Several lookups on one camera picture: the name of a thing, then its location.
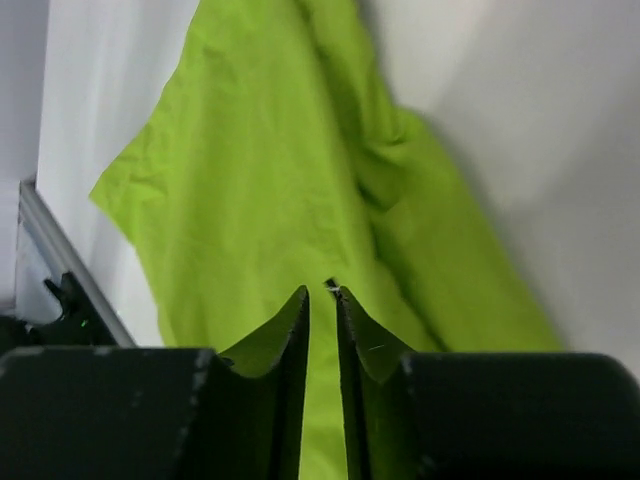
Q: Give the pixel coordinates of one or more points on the lime green shorts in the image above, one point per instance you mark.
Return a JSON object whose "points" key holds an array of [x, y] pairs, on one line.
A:
{"points": [[276, 158]]}

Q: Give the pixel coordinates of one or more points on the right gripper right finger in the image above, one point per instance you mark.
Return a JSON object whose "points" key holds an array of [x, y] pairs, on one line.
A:
{"points": [[425, 415]]}

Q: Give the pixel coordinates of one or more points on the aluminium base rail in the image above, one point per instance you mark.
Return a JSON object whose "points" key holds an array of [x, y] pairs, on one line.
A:
{"points": [[43, 251]]}

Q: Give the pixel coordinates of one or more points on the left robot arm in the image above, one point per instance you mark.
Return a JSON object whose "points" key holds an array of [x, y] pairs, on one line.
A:
{"points": [[77, 324]]}

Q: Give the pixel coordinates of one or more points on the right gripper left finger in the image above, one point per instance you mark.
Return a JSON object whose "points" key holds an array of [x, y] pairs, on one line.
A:
{"points": [[109, 412]]}

